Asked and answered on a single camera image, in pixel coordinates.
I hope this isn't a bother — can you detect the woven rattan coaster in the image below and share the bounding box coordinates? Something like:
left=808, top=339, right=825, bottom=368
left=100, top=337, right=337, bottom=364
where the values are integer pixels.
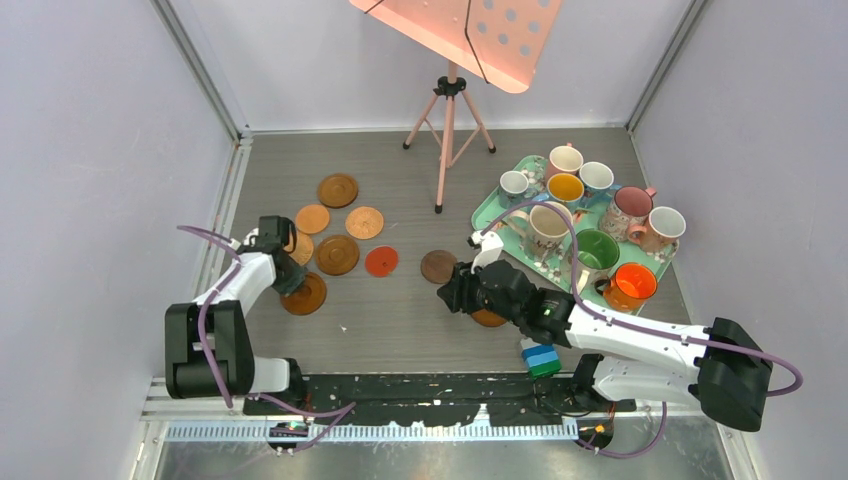
left=345, top=206, right=384, bottom=240
left=284, top=230, right=315, bottom=266

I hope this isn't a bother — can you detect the light plain wooden coaster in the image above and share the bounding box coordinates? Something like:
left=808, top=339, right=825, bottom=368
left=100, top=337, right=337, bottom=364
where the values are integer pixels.
left=295, top=204, right=331, bottom=235

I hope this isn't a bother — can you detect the large ridged brown wooden coaster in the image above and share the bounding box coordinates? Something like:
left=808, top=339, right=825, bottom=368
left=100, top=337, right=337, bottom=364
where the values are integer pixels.
left=314, top=235, right=360, bottom=276

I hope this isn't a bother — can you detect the dark walnut coaster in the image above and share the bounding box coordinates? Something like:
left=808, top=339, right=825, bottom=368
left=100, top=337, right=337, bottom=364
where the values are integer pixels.
left=420, top=250, right=457, bottom=285

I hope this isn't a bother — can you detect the cream shell pattern mug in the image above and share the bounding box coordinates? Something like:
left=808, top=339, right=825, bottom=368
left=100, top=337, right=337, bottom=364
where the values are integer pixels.
left=506, top=201, right=574, bottom=262

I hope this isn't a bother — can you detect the red round paper coaster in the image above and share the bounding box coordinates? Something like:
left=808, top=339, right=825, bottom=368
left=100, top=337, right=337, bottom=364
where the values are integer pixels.
left=365, top=245, right=399, bottom=278

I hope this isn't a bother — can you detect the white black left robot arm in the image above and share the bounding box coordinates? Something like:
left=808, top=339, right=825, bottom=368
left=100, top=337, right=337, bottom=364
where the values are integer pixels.
left=164, top=215, right=307, bottom=414

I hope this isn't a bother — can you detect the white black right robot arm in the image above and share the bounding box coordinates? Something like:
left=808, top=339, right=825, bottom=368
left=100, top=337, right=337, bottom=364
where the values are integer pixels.
left=437, top=260, right=773, bottom=432

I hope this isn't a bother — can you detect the ridged brown coaster back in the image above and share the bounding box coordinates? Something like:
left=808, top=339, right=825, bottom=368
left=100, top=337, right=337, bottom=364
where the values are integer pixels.
left=317, top=173, right=359, bottom=209

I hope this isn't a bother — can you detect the mint green floral tray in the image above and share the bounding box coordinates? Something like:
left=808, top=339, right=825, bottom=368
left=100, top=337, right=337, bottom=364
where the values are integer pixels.
left=471, top=155, right=680, bottom=292

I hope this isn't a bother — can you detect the blue green toy brick stack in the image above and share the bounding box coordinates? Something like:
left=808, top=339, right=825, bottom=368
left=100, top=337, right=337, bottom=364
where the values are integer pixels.
left=519, top=338, right=562, bottom=379

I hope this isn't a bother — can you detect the green inside cream mug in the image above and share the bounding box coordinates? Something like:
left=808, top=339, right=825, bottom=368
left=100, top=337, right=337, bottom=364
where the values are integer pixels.
left=562, top=229, right=620, bottom=293

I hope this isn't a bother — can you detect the small blue patterned mug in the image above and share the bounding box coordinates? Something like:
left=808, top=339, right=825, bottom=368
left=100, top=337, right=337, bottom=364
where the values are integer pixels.
left=497, top=170, right=529, bottom=209

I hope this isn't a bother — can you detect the yellow inside blue mug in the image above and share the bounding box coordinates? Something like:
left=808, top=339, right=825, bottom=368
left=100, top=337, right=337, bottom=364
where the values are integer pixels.
left=546, top=173, right=585, bottom=212

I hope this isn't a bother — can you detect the orange mug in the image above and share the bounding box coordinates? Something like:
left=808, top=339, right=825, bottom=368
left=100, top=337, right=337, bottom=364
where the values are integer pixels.
left=594, top=262, right=658, bottom=313

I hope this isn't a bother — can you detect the pink white inside mug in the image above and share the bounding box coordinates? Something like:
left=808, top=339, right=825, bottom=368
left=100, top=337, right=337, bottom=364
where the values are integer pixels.
left=545, top=143, right=584, bottom=180

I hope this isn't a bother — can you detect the white inside teal mug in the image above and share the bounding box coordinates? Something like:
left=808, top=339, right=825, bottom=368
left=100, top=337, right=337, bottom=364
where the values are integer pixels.
left=578, top=161, right=615, bottom=208

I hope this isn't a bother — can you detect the pink inside floral mug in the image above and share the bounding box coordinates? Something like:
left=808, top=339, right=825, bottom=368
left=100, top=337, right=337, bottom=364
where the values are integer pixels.
left=598, top=186, right=657, bottom=242

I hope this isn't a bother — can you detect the peach mug white inside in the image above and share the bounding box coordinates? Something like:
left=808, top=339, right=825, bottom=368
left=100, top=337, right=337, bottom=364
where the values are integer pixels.
left=626, top=206, right=687, bottom=253

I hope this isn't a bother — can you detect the pink music stand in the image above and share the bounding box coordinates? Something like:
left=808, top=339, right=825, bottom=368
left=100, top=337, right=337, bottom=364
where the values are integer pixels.
left=351, top=0, right=563, bottom=214

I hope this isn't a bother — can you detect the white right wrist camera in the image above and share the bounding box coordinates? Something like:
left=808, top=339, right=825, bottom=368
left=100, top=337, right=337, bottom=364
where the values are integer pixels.
left=468, top=230, right=504, bottom=274

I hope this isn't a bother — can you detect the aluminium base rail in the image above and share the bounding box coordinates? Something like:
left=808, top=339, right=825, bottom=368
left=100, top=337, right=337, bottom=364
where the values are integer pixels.
left=141, top=373, right=735, bottom=458

